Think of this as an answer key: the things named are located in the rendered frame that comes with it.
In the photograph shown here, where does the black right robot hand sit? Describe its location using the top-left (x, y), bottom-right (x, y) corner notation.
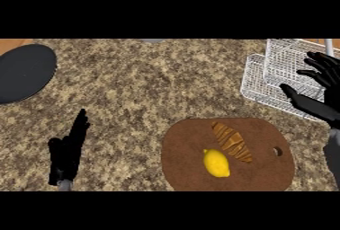
top-left (279, 50), bottom-right (340, 129)

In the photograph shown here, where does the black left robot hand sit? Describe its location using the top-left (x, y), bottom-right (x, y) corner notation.
top-left (47, 108), bottom-right (92, 187)

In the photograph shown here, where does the brown croissant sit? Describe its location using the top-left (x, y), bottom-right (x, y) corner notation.
top-left (211, 120), bottom-right (255, 164)

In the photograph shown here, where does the round brown cutting board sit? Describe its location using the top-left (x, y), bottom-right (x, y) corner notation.
top-left (160, 117), bottom-right (296, 192)

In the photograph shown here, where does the dark grey round plate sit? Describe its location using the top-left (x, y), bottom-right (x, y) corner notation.
top-left (0, 43), bottom-right (60, 105)

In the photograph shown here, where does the yellow lemon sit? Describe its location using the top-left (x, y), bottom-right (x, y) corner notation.
top-left (203, 148), bottom-right (233, 179)

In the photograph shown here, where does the white wire tiered basket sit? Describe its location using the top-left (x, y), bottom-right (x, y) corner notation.
top-left (240, 38), bottom-right (340, 122)

